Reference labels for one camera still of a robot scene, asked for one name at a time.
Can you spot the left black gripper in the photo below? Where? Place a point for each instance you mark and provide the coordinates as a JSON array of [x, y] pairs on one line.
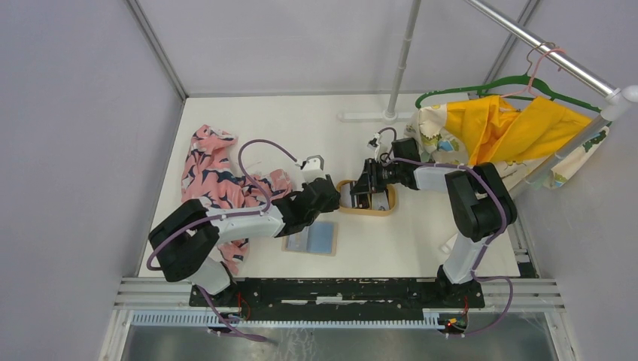
[[333, 204]]

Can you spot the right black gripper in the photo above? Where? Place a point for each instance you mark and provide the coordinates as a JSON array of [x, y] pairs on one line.
[[363, 183]]

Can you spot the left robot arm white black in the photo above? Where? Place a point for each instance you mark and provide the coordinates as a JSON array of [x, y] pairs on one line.
[[183, 242]]

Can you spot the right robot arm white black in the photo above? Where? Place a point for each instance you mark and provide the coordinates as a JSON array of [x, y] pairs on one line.
[[481, 205]]

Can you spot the oval wooden card tray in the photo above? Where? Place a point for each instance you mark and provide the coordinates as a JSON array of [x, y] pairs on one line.
[[392, 196]]

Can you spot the white rack pole with base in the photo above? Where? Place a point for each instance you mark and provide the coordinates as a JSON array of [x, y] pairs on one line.
[[390, 115]]

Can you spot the pink patterned garment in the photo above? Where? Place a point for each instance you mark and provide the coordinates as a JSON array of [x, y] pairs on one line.
[[207, 175]]

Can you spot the yellow dinosaur print garment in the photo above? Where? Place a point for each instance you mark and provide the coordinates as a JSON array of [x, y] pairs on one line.
[[490, 129]]

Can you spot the pink clothes hanger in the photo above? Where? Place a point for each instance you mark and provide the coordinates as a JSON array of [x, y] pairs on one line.
[[529, 87]]

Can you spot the green clothes hanger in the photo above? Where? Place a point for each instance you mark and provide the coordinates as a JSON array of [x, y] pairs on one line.
[[488, 89]]

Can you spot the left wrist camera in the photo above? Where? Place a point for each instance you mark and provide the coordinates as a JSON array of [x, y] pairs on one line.
[[312, 168]]

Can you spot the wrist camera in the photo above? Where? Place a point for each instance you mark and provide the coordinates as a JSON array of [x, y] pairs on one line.
[[312, 168], [375, 143]]

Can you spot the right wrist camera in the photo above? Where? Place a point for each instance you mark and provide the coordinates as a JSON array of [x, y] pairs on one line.
[[375, 143]]

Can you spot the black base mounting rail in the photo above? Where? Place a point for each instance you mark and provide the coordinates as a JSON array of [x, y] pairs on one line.
[[344, 299]]

